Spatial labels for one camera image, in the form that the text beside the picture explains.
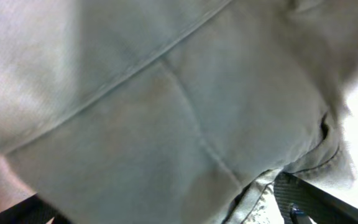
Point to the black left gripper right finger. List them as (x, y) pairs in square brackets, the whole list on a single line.
[(298, 200)]

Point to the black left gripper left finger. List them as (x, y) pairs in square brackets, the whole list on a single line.
[(32, 211)]

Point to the olive green shorts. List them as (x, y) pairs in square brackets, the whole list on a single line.
[(176, 111)]

